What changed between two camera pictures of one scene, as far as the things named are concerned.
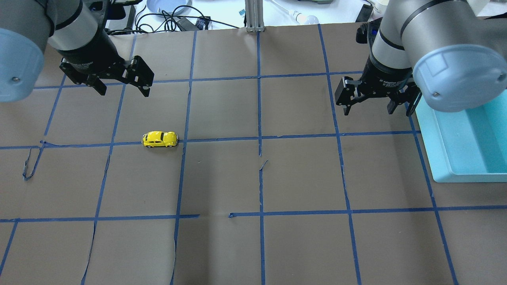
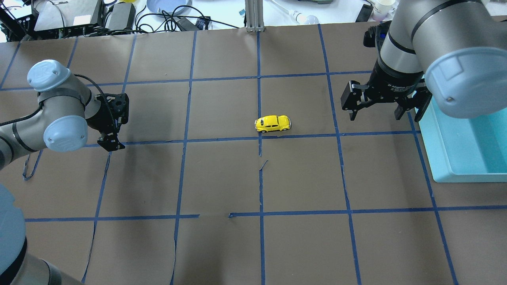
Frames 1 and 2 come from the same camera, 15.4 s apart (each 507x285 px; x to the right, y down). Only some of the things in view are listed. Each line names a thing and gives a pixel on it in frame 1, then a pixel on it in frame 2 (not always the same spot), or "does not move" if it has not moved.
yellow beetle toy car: (159, 139) to (273, 123)
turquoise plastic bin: (467, 146) does not move
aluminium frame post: (254, 16) does not move
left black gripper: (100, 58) to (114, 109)
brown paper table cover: (238, 167) does not move
